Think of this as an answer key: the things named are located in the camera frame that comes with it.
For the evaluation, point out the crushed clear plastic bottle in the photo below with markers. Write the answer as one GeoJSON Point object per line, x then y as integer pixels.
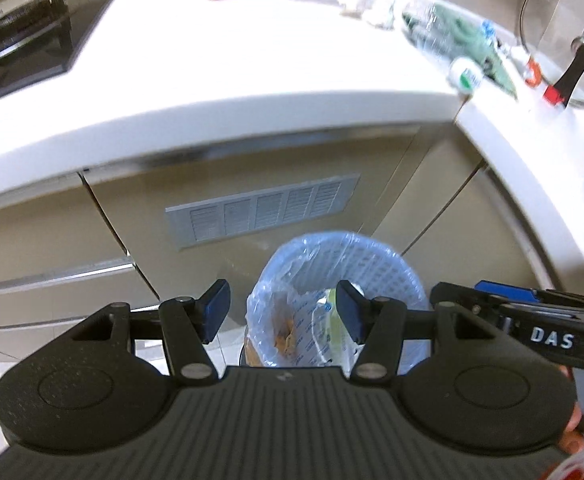
{"type": "Point", "coordinates": [431, 35]}

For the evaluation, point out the tan bag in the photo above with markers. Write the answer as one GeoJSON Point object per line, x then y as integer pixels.
{"type": "Point", "coordinates": [284, 332]}

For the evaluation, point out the white paper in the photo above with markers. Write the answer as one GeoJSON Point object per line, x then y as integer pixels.
{"type": "Point", "coordinates": [519, 52]}

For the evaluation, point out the glass pot lid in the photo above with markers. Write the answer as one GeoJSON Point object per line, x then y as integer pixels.
{"type": "Point", "coordinates": [571, 75]}

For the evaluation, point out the black gas stove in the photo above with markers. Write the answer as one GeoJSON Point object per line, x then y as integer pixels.
{"type": "Point", "coordinates": [47, 50]}

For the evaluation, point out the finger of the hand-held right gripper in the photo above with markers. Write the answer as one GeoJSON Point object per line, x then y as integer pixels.
{"type": "Point", "coordinates": [461, 296]}
{"type": "Point", "coordinates": [506, 291]}

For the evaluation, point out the white tissue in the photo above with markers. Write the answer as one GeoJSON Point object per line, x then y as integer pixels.
{"type": "Point", "coordinates": [366, 5]}

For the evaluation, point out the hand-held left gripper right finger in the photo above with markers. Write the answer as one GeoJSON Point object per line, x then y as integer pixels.
{"type": "Point", "coordinates": [350, 310]}

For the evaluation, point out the small red cup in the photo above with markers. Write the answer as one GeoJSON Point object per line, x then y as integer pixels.
{"type": "Point", "coordinates": [554, 96]}

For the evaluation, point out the cabinet vent grille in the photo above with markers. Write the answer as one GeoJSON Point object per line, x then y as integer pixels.
{"type": "Point", "coordinates": [262, 210]}

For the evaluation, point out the orange scrubber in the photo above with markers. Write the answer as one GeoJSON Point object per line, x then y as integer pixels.
{"type": "Point", "coordinates": [532, 72]}

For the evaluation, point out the person's right hand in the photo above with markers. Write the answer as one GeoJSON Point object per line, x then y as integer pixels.
{"type": "Point", "coordinates": [571, 437]}

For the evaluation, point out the blue white wrapper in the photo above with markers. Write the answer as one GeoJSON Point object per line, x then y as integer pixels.
{"type": "Point", "coordinates": [487, 30]}

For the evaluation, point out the blue plastic trash bin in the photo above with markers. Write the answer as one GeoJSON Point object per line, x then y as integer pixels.
{"type": "Point", "coordinates": [371, 265]}

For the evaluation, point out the green cloth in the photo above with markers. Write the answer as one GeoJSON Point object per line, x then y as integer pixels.
{"type": "Point", "coordinates": [466, 35]}

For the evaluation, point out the red white printed item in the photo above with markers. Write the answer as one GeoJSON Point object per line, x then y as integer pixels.
{"type": "Point", "coordinates": [581, 467]}

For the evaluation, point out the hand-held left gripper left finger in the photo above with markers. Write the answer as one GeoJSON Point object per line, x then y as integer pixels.
{"type": "Point", "coordinates": [217, 310]}

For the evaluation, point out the white green carton box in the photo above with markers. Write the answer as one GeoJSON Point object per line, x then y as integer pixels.
{"type": "Point", "coordinates": [334, 330]}

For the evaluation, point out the clear plastic bin liner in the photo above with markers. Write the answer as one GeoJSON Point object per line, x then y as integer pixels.
{"type": "Point", "coordinates": [267, 310]}

